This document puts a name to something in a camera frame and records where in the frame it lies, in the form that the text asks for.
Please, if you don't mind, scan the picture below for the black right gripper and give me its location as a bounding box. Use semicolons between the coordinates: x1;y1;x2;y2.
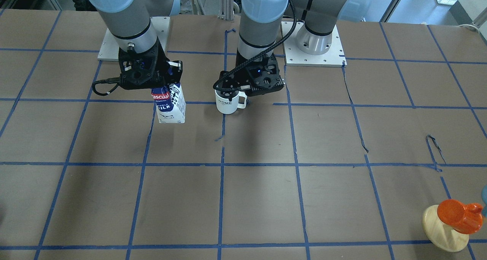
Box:
118;40;183;90

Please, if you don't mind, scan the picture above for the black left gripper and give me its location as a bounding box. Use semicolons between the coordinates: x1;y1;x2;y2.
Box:
213;54;285;98

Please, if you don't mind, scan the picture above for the blue white milk carton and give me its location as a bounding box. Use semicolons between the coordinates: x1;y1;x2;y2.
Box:
151;83;186;124

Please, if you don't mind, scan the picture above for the white HOME mug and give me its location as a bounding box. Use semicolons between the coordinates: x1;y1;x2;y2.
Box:
215;90;247;114

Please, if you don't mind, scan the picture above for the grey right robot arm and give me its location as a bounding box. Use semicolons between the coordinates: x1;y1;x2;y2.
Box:
89;0;183;97

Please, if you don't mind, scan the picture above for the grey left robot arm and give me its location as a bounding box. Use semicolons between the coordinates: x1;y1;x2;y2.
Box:
213;0;373;100

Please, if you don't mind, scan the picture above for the orange cup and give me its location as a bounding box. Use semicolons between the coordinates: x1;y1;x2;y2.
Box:
437;199;484;235

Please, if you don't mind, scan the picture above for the blue cup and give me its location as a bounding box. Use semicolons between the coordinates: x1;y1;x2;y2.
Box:
481;185;487;218

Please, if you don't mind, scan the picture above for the wooden mug tree stand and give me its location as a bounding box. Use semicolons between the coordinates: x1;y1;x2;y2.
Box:
422;205;469;253

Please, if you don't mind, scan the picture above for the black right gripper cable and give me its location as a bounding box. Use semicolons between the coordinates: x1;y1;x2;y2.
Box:
92;78;123;97

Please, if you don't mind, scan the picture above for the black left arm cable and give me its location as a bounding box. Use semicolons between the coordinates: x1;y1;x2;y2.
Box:
213;0;298;91

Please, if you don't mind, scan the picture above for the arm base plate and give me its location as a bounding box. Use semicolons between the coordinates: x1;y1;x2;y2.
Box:
283;21;347;67
97;16;171;62

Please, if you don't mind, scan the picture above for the aluminium frame post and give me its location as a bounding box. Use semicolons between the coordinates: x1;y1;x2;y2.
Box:
218;0;234;22

